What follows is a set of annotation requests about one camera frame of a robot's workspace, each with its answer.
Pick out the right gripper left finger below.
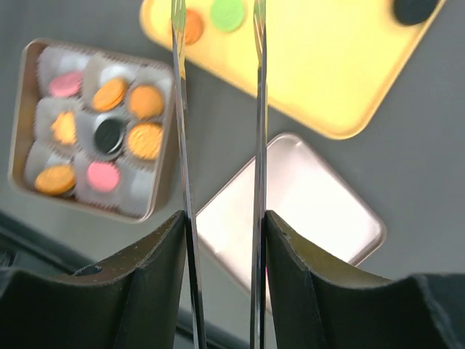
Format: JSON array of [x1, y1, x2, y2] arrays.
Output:
[[1, 211, 186, 348]]

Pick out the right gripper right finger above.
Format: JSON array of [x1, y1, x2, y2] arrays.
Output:
[[266, 211, 464, 348]]

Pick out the metal tongs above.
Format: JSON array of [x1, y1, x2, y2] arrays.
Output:
[[171, 1, 268, 348]]

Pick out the gold tin lid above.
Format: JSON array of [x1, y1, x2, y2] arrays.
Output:
[[197, 133, 387, 291]]

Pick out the pink sandwich cookie top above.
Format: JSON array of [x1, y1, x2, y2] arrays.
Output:
[[86, 161, 121, 193]]

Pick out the pink sandwich cookie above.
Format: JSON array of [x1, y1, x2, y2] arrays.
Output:
[[48, 71, 82, 97], [86, 161, 121, 193]]

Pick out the orange round biscuit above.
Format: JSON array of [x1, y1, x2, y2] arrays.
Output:
[[34, 164, 76, 196]]

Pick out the gold cookie tin box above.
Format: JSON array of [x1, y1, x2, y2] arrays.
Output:
[[9, 39, 177, 222]]

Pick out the orange round cookie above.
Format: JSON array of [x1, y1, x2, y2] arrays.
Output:
[[185, 9, 204, 46]]

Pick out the green sandwich cookie bottom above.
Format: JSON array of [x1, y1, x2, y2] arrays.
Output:
[[209, 0, 245, 33]]

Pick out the black sandwich cookie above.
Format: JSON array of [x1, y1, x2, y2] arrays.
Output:
[[392, 0, 439, 26], [94, 119, 124, 155]]

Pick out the orange swirl cookie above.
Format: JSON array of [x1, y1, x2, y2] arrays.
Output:
[[50, 111, 76, 145]]

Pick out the pink sandwich cookie bottom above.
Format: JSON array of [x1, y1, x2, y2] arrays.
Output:
[[48, 71, 82, 97]]

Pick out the white paper cupcake liner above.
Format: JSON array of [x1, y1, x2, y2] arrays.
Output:
[[76, 111, 127, 161], [123, 121, 164, 169], [33, 97, 83, 152], [37, 47, 90, 97], [73, 151, 122, 210], [125, 66, 174, 121], [23, 141, 76, 198], [82, 55, 139, 111], [118, 166, 155, 217]]

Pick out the orange yellow tray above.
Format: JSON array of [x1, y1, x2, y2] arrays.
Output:
[[139, 1, 446, 140]]

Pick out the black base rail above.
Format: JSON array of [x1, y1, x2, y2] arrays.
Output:
[[1, 213, 249, 348]]

